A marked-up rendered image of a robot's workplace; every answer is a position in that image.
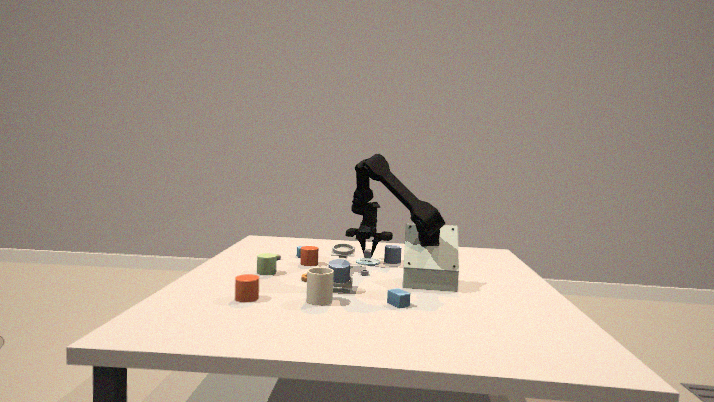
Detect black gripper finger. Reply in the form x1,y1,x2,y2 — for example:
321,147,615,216
371,239,381,255
355,238,366,254

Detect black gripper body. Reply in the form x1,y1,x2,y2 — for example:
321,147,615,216
346,217,393,241

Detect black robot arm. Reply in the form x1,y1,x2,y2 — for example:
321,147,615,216
351,154,446,246

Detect tan cup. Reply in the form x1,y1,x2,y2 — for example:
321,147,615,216
306,267,334,305

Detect orange cylinder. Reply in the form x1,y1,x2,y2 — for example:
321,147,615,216
234,274,260,303
300,246,319,266

